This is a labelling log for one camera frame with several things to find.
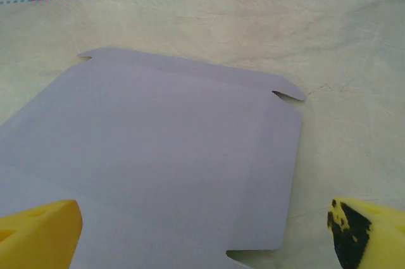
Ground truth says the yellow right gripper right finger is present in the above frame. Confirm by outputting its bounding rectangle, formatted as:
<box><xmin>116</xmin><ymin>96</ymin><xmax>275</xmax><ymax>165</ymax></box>
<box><xmin>327</xmin><ymin>197</ymin><xmax>405</xmax><ymax>269</ymax></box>

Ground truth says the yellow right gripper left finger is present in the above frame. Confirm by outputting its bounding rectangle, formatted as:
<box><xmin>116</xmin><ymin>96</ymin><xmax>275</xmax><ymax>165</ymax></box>
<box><xmin>0</xmin><ymin>199</ymin><xmax>84</xmax><ymax>269</ymax></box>

